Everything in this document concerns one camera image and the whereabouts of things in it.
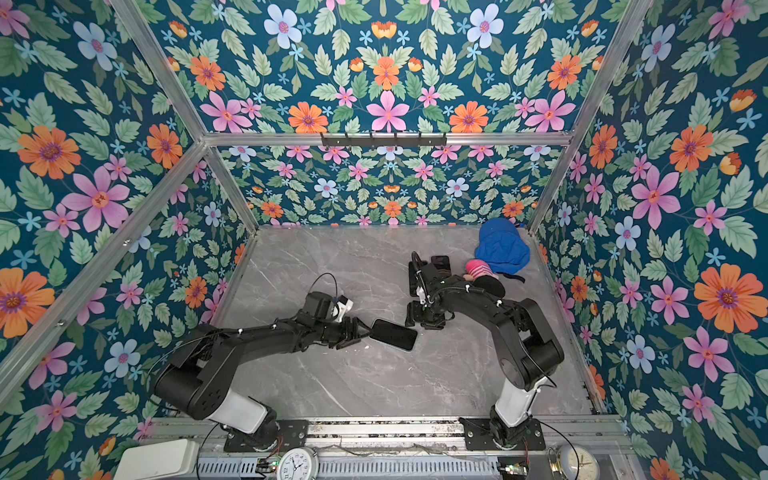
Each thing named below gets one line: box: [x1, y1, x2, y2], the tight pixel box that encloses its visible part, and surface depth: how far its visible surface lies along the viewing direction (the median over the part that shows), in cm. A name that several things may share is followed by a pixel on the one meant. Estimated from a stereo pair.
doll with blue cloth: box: [462, 218, 531, 299], surface depth 111 cm
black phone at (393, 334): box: [369, 319, 418, 351], surface depth 91 cm
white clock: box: [277, 446, 319, 480], surface depth 68 cm
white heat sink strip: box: [198, 456, 502, 480], surface depth 72 cm
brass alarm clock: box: [547, 444, 601, 480], surface depth 68 cm
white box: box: [114, 438, 199, 480], surface depth 68 cm
